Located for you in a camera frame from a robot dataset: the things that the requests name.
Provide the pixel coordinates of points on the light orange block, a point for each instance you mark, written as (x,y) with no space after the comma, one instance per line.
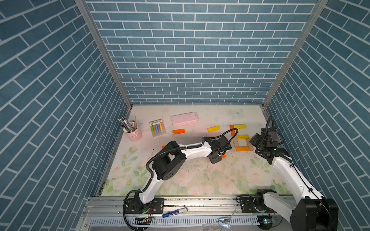
(242,148)

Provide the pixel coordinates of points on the pink pen cup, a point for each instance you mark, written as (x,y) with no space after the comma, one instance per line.
(135,135)

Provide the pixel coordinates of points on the green lit circuit board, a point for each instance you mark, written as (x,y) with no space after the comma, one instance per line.
(265,223)

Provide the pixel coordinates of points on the wooden block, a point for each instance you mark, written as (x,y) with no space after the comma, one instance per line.
(235,142)

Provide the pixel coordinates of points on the clear plastic bag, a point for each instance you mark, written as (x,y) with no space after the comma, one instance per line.
(222,224)

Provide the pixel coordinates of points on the pink pencil case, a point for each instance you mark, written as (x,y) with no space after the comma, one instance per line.
(184,119)

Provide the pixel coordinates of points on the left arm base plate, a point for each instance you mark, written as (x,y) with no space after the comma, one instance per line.
(135,206)

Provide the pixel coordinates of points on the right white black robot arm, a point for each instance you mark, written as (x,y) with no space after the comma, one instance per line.
(311,211)

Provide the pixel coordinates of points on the colourful marker box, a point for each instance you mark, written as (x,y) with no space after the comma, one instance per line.
(157,128)

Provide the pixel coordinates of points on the aluminium front rail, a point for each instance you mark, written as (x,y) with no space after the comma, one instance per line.
(109,212)

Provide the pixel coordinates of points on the blue screwdriver on rail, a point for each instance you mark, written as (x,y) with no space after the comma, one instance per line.
(175,212)

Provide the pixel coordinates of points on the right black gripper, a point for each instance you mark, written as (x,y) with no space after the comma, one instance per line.
(254,138)

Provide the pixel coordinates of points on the wooden block low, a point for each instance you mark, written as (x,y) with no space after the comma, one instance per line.
(251,147)

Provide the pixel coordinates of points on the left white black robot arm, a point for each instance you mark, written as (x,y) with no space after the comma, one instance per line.
(166,163)

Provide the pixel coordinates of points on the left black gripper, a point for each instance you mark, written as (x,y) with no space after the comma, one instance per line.
(217,160)

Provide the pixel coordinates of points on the pens in cup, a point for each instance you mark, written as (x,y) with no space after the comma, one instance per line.
(129,126)

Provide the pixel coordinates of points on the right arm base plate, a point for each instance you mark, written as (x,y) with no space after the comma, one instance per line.
(247,204)

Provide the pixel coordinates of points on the yellow block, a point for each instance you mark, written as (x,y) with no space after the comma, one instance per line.
(213,129)
(239,126)
(242,137)

